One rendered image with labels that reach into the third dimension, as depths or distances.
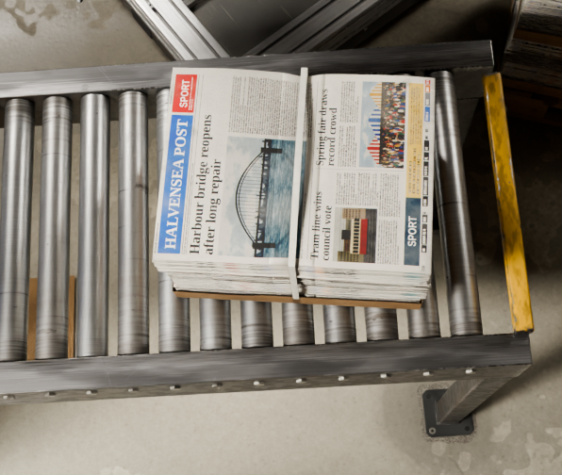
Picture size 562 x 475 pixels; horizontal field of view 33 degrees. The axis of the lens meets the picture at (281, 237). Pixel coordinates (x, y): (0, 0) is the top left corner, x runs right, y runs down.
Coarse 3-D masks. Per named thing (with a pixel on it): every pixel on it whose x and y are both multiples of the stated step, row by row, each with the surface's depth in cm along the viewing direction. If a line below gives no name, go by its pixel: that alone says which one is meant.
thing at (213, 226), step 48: (192, 96) 131; (240, 96) 131; (192, 144) 129; (240, 144) 129; (192, 192) 127; (240, 192) 127; (192, 240) 125; (240, 240) 125; (192, 288) 142; (240, 288) 140
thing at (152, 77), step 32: (128, 64) 160; (160, 64) 159; (192, 64) 159; (224, 64) 159; (256, 64) 158; (288, 64) 158; (320, 64) 158; (352, 64) 158; (384, 64) 157; (416, 64) 157; (448, 64) 157; (480, 64) 156; (0, 96) 159; (32, 96) 159; (64, 96) 159; (480, 96) 167
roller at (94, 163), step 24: (96, 96) 158; (96, 120) 157; (96, 144) 156; (96, 168) 154; (96, 192) 153; (96, 216) 152; (96, 240) 151; (96, 264) 150; (96, 288) 148; (96, 312) 147; (96, 336) 146
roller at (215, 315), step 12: (204, 300) 147; (216, 300) 147; (228, 300) 148; (204, 312) 147; (216, 312) 146; (228, 312) 147; (204, 324) 146; (216, 324) 145; (228, 324) 147; (204, 336) 146; (216, 336) 145; (228, 336) 146; (204, 348) 145; (216, 348) 144; (228, 348) 146
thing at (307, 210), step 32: (288, 96) 131; (320, 96) 131; (288, 128) 130; (320, 128) 129; (288, 160) 128; (320, 160) 128; (288, 192) 127; (288, 224) 125; (288, 256) 124; (288, 288) 139
